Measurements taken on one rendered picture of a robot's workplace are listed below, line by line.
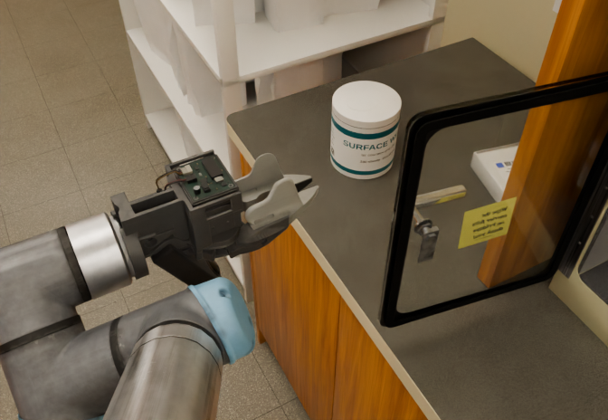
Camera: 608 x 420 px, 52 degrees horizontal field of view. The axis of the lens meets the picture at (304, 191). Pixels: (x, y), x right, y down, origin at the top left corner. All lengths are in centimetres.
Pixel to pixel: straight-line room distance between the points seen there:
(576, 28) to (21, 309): 65
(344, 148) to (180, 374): 81
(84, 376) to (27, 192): 223
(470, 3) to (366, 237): 82
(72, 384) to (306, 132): 89
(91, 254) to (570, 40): 57
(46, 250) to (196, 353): 19
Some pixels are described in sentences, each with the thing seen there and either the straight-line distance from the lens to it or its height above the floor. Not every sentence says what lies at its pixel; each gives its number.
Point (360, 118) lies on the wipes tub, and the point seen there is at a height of 109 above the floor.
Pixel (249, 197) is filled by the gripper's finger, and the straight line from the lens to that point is 67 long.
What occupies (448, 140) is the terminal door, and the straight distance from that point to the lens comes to 71.
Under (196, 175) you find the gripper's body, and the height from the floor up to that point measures 138.
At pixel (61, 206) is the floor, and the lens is 267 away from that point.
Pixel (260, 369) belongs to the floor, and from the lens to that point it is 206.
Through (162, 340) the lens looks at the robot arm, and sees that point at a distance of 50.
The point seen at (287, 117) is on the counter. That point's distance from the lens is 139.
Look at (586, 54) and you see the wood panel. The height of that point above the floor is 138.
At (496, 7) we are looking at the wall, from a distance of 168.
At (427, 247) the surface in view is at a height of 118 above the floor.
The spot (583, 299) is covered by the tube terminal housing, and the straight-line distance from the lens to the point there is 109.
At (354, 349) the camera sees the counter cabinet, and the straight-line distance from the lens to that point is 126.
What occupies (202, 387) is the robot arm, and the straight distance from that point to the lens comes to 46.
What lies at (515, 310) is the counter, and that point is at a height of 94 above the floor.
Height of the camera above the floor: 179
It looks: 45 degrees down
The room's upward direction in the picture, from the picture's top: straight up
